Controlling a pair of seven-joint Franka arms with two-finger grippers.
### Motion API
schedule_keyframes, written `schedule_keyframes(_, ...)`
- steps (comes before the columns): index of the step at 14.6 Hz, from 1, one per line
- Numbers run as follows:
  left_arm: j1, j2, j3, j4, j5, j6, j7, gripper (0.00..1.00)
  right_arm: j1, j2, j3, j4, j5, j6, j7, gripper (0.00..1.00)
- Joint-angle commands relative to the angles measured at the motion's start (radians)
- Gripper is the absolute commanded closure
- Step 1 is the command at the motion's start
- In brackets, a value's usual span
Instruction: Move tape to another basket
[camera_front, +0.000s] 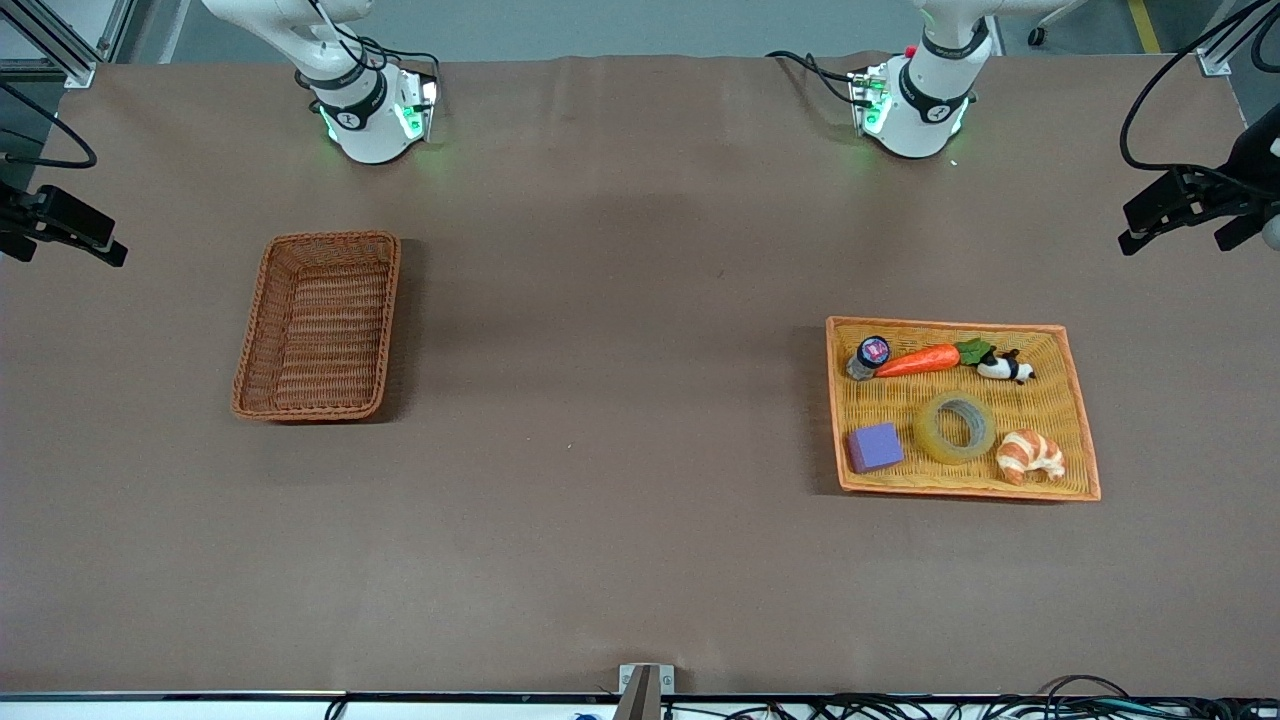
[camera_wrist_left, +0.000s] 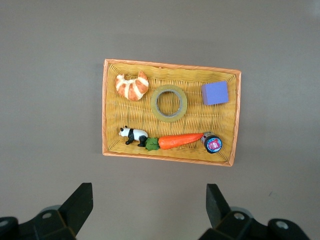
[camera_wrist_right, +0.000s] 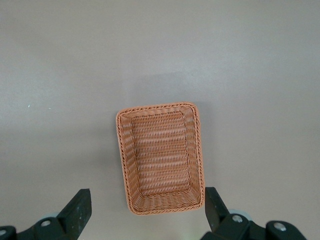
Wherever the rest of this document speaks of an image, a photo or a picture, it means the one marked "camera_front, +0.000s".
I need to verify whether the yellowish clear tape roll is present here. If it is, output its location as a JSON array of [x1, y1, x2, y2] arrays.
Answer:
[[914, 391, 998, 466]]

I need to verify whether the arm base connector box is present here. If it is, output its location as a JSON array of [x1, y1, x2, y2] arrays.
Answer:
[[398, 72, 442, 144], [847, 62, 894, 138]]

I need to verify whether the brown wicker basket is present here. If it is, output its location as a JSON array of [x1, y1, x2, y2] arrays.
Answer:
[[231, 231, 402, 423]]

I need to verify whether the orange-rimmed flat wicker tray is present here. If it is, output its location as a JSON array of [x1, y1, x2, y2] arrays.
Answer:
[[826, 316, 1102, 502]]

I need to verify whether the small panda figure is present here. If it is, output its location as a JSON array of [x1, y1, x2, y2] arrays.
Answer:
[[977, 348, 1038, 386]]

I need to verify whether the toy croissant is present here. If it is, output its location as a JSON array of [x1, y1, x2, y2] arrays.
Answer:
[[995, 428, 1068, 487]]

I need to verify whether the orange toy carrot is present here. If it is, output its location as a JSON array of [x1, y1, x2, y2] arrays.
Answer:
[[874, 338, 996, 380]]

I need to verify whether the small bottle purple cap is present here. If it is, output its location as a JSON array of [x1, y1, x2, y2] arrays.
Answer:
[[846, 336, 892, 383]]

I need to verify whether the purple foam cube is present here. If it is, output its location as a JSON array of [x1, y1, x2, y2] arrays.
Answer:
[[847, 421, 906, 475]]

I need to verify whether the large table cover sheet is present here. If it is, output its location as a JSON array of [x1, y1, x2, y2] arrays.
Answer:
[[0, 52, 1280, 699]]

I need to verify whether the aluminium frame profile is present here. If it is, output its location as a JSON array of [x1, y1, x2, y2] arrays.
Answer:
[[0, 0, 137, 90], [1194, 0, 1280, 78]]

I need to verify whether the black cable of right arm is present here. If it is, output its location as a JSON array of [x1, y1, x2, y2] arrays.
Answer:
[[0, 80, 99, 170]]

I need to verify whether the black base cable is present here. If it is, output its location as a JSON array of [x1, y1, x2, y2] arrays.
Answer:
[[295, 0, 442, 101], [765, 49, 863, 107]]

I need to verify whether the black cable bundle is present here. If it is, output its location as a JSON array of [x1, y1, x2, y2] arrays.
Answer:
[[740, 674, 1280, 720]]

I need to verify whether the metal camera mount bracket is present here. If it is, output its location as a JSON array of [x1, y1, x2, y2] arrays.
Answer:
[[612, 663, 677, 720]]

